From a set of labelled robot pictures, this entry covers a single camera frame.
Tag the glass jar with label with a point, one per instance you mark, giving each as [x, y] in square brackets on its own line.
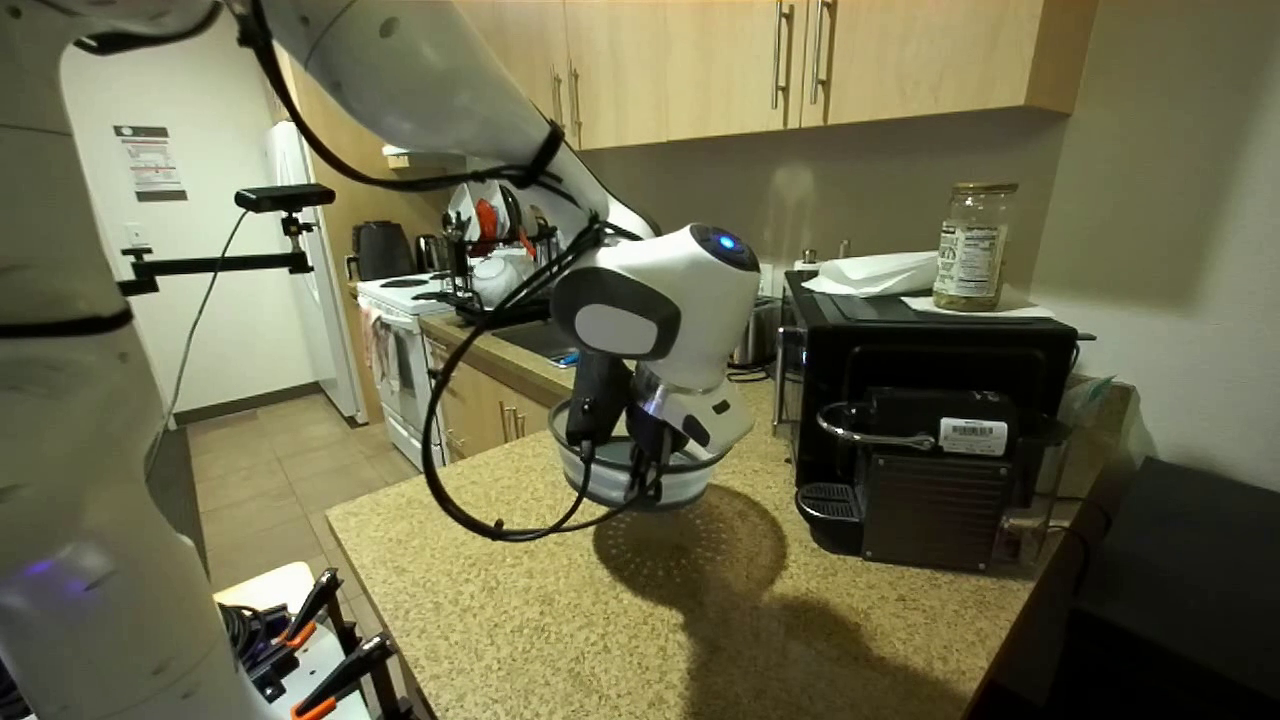
[972, 254]

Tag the flat white paper sheet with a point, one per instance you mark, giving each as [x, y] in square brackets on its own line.
[1025, 311]

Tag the kitchen sink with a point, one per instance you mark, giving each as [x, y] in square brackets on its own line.
[540, 342]

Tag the wooden wall cabinet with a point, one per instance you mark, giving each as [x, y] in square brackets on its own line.
[722, 67]

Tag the black kettle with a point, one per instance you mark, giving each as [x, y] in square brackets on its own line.
[382, 249]

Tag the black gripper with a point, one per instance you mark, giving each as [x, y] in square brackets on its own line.
[652, 419]

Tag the grey collapsible bowl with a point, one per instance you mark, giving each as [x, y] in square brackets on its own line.
[694, 482]

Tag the wooden base cabinet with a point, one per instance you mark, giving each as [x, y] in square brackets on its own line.
[520, 401]

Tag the white stove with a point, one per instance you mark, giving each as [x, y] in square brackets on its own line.
[401, 375]

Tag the black microwave oven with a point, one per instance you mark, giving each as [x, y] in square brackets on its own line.
[933, 345]

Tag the black external camera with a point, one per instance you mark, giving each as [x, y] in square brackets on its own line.
[285, 196]

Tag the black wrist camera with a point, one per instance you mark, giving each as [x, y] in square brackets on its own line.
[599, 395]

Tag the black capsule coffee machine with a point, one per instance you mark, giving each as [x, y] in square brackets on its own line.
[933, 514]

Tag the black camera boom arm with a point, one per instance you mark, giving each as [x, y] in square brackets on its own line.
[213, 260]

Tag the dish rack with dishes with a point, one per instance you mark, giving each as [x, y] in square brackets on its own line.
[485, 223]

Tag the paper notice sheet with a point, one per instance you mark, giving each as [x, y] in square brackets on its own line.
[148, 163]

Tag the white refrigerator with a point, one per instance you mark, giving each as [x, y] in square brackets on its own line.
[325, 345]

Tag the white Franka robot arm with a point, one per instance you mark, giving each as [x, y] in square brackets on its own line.
[401, 67]

